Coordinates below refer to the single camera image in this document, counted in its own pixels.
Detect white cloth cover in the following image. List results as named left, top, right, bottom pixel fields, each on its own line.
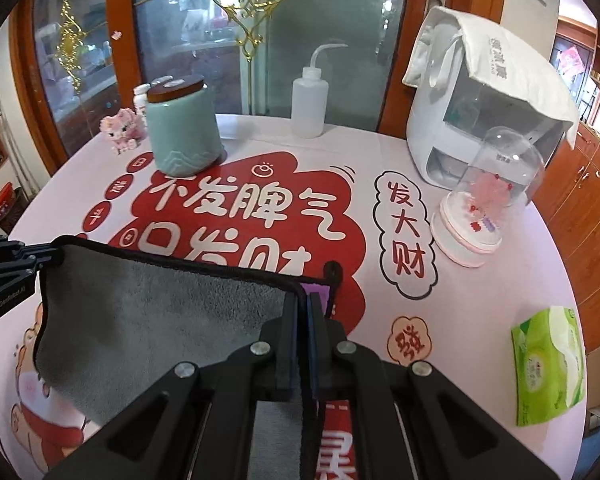
left=402, top=6, right=579, bottom=148

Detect green tissue pack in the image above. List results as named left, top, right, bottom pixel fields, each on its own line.
left=510, top=306, right=585, bottom=427

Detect teal ceramic jar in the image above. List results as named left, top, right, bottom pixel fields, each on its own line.
left=146, top=75, right=223, bottom=178

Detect white water dispenser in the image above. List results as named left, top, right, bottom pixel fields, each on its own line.
left=406, top=18, right=568, bottom=190

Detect white pill bottle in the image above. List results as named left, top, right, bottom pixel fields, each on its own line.
left=133, top=84, right=151, bottom=117

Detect white squeeze bottle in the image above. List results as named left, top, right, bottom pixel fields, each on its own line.
left=290, top=44, right=348, bottom=139

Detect pink toy figurine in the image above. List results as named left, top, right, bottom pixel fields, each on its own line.
left=99, top=108, right=145, bottom=155

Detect red bucket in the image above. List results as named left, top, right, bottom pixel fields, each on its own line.
left=0, top=182, right=16, bottom=221

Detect wooden cabinet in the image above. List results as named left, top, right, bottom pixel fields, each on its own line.
left=533, top=124, right=600, bottom=352

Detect purple and grey towel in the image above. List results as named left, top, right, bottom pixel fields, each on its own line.
left=34, top=236, right=343, bottom=479

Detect printed cartoon tablecloth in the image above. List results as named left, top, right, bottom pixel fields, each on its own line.
left=0, top=115, right=585, bottom=479

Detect glass sliding door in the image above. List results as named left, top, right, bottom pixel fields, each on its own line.
left=9, top=0, right=504, bottom=172

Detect glass dome ornament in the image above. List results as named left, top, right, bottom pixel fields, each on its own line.
left=430, top=127, right=545, bottom=269

